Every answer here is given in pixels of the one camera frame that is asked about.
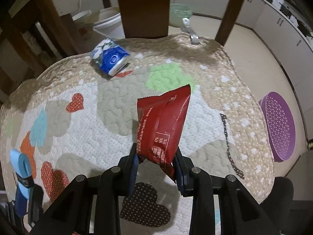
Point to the countertop clutter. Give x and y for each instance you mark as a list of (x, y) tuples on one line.
[(288, 7)]

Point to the blue toilet paper pack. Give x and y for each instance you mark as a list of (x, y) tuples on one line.
[(108, 58)]

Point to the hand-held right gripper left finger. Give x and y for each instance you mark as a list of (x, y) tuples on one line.
[(133, 173)]

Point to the purple plastic basket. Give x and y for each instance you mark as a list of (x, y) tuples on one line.
[(278, 127)]

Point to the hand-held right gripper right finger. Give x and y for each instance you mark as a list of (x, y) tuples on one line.
[(180, 176)]

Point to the green lined trash bin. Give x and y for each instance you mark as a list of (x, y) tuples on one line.
[(180, 14)]

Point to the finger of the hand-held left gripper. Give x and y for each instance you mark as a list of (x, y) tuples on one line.
[(20, 166)]

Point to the dark red snack packet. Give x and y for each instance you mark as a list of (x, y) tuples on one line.
[(162, 127)]

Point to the brown wooden chair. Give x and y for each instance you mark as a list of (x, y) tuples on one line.
[(41, 29)]

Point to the small white plastic bucket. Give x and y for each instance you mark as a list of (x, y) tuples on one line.
[(82, 20)]

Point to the clear plastic bottle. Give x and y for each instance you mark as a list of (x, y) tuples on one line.
[(190, 31)]

